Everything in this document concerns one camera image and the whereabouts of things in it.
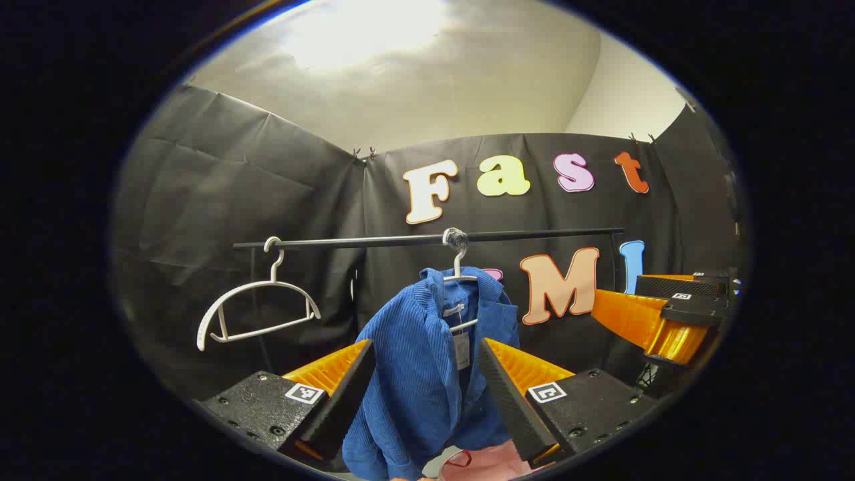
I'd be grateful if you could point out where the black backdrop cloth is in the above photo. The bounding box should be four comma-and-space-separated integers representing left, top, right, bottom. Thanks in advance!
110, 84, 743, 402

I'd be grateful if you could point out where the pink laundry hamper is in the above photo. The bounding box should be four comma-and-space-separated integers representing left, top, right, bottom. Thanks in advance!
438, 441, 535, 481

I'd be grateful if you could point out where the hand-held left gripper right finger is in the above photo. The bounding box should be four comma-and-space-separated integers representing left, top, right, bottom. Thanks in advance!
477, 337, 659, 468

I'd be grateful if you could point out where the white plastic hanger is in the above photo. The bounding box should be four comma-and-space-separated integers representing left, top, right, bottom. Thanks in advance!
196, 236, 321, 352

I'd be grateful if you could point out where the blue corduroy jacket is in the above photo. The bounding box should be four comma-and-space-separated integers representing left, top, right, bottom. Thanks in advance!
342, 267, 522, 481

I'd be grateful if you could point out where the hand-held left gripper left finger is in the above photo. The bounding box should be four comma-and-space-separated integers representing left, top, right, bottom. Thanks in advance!
194, 339, 376, 462

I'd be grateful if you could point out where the black clothes rack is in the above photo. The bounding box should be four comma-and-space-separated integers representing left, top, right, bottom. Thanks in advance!
232, 227, 627, 375

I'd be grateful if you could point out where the white hanger with taped hook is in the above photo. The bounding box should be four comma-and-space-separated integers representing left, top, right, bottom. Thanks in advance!
441, 227, 480, 335

